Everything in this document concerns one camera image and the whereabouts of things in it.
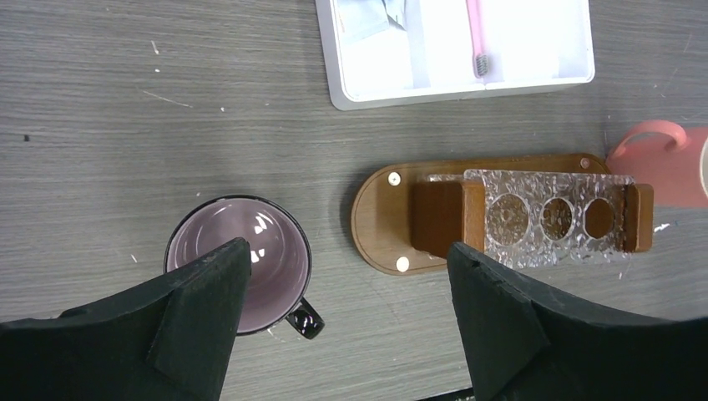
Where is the white toothpaste tube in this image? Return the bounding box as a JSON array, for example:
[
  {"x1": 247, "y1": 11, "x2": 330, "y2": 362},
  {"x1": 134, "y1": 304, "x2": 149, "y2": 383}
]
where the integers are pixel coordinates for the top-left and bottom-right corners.
[{"x1": 336, "y1": 0, "x2": 407, "y2": 44}]

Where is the oval wooden tray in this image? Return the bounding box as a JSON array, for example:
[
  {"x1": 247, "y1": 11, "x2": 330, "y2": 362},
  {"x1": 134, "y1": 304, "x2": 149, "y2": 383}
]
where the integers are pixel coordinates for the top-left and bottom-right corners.
[{"x1": 350, "y1": 153, "x2": 610, "y2": 277}]

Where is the clear glass holder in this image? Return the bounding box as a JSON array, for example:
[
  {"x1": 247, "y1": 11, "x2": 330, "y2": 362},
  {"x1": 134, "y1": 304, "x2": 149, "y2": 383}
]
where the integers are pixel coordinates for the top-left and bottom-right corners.
[{"x1": 427, "y1": 169, "x2": 635, "y2": 270}]

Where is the purple mug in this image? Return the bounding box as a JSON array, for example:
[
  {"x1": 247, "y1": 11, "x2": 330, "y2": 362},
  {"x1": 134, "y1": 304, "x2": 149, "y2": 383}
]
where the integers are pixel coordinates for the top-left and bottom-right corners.
[{"x1": 164, "y1": 195, "x2": 325, "y2": 339}]

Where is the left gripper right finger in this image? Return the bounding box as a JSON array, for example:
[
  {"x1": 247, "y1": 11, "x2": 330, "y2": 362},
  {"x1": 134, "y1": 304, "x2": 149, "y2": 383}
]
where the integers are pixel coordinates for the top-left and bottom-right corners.
[{"x1": 447, "y1": 242, "x2": 707, "y2": 400}]

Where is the pink mug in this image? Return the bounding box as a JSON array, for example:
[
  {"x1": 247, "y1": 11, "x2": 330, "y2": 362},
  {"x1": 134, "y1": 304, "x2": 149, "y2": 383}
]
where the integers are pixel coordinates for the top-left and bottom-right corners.
[{"x1": 605, "y1": 120, "x2": 707, "y2": 208}]

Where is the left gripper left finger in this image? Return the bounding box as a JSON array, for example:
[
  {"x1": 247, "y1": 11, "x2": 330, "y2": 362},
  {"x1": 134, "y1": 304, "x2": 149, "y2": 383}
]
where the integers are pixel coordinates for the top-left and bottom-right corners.
[{"x1": 1, "y1": 238, "x2": 251, "y2": 400}]

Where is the brown wooden block back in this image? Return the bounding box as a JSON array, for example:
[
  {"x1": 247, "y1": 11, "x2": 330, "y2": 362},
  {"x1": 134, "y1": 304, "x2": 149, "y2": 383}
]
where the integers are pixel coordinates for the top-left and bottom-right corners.
[{"x1": 623, "y1": 184, "x2": 654, "y2": 253}]

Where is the pink toothbrush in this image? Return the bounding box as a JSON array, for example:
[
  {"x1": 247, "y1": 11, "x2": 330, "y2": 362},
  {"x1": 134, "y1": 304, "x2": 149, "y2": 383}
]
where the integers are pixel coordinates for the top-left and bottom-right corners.
[{"x1": 466, "y1": 0, "x2": 489, "y2": 78}]

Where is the white plastic tray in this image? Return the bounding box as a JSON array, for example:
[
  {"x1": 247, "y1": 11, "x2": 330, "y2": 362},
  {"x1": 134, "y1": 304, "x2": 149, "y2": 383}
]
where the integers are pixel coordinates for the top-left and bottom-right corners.
[{"x1": 316, "y1": 1, "x2": 595, "y2": 111}]

